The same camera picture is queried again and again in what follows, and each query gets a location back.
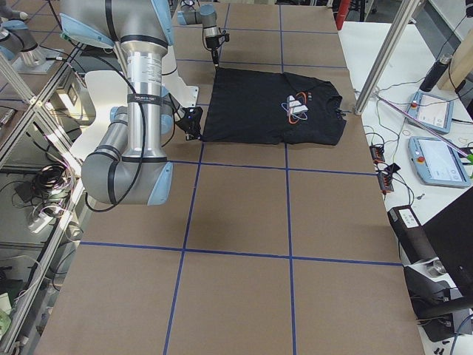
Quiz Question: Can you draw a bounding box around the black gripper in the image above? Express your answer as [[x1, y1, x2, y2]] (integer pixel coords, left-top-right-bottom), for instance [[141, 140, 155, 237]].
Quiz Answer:
[[205, 35, 222, 68], [176, 106, 203, 141]]

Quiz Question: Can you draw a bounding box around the black graphic t-shirt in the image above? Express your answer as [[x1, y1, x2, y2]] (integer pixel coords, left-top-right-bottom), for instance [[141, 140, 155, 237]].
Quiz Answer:
[[202, 67, 346, 146]]

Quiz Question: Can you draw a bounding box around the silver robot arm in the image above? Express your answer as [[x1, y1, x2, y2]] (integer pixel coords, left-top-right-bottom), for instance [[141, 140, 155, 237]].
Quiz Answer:
[[60, 1, 174, 206], [177, 1, 229, 67]]

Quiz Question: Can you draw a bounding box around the far orange black usb hub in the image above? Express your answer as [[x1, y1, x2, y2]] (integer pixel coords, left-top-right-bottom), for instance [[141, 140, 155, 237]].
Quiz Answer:
[[370, 145, 385, 164]]

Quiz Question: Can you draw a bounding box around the orange black usb hub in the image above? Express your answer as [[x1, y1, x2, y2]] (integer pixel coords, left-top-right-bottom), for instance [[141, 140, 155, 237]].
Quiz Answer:
[[376, 163, 401, 195], [370, 145, 385, 164]]

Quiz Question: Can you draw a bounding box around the near orange black usb hub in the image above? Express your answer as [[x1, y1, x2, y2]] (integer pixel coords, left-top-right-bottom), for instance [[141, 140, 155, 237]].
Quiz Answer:
[[376, 163, 401, 195]]

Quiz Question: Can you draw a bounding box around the far teach pendant tablet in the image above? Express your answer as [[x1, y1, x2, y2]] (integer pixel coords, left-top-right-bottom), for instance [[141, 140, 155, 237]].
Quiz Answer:
[[407, 90, 454, 135]]

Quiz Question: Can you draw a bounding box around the teach pendant tablet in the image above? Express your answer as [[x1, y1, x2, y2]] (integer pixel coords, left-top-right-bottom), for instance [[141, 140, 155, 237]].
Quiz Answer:
[[407, 90, 454, 135], [408, 137, 471, 188]]

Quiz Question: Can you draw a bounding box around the black water bottle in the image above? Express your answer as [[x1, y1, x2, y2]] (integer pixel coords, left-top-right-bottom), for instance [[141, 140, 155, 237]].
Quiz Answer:
[[419, 53, 453, 92]]

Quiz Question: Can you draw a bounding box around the near teach pendant tablet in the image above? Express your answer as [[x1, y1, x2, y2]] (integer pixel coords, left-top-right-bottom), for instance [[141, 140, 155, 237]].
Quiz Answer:
[[408, 137, 471, 188]]

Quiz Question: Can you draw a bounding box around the black desktop box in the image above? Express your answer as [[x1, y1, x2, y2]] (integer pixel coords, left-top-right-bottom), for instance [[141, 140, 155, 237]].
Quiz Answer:
[[387, 205, 438, 266]]

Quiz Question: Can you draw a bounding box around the black computer monitor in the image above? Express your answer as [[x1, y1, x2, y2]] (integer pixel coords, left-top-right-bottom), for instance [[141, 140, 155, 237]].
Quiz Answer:
[[423, 189, 473, 296]]

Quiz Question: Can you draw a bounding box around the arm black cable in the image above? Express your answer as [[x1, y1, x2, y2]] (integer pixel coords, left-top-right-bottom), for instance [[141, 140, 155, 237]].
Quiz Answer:
[[84, 44, 178, 214]]

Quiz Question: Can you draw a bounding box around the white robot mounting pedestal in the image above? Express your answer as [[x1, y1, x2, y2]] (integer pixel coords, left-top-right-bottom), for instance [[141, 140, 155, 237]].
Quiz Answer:
[[70, 48, 199, 160]]

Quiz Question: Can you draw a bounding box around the aluminium frame rail left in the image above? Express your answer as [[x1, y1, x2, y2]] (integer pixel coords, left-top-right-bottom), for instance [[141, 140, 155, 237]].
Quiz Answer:
[[1, 49, 84, 354]]

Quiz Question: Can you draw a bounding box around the bundle of cables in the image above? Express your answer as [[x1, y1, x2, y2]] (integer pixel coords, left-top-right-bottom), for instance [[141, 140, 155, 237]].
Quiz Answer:
[[10, 162, 81, 234]]

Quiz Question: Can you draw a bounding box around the aluminium frame post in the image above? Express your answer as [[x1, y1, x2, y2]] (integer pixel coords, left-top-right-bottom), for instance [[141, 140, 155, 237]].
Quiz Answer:
[[354, 0, 422, 115]]

